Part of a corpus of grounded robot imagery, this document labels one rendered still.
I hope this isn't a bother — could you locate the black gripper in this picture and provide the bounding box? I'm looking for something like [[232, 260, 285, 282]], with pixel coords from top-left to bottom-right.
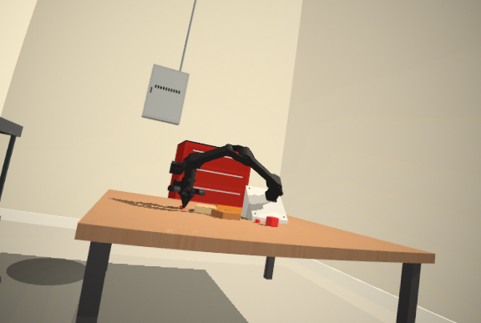
[[167, 176, 205, 208]]

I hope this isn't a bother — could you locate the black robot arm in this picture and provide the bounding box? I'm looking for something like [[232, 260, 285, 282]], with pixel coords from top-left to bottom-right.
[[170, 144, 283, 203]]

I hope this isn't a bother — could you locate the orange flat bar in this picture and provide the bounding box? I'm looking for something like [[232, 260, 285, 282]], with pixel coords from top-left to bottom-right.
[[215, 205, 242, 214]]

